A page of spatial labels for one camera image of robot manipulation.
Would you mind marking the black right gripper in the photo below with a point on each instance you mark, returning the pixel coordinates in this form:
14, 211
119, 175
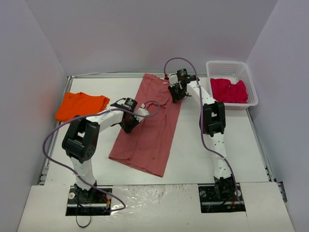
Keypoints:
175, 94

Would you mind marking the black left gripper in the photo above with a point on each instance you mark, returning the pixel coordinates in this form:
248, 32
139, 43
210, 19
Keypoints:
127, 124

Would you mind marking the pink t shirt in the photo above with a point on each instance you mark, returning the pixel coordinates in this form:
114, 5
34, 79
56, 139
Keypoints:
148, 146

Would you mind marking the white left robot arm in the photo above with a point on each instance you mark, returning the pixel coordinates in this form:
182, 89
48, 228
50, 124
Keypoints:
81, 138

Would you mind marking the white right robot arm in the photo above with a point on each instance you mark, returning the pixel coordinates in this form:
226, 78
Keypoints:
212, 125

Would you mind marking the magenta t shirt in basket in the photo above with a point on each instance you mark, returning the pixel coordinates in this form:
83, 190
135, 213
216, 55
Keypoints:
224, 91

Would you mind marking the orange folded t shirt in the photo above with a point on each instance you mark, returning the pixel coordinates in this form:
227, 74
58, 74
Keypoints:
79, 104

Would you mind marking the white plastic basket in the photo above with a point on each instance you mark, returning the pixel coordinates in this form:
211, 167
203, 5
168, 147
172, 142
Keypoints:
233, 71

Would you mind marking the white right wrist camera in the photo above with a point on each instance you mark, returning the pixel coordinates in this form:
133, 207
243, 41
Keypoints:
171, 79

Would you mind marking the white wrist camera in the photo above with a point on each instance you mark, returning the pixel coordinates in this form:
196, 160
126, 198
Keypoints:
141, 113
171, 79

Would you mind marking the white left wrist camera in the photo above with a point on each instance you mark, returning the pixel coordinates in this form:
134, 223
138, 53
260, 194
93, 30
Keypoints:
141, 113

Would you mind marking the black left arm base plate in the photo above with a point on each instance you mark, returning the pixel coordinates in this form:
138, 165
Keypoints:
88, 203

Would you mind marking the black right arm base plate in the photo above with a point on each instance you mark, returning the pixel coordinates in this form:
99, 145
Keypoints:
211, 202

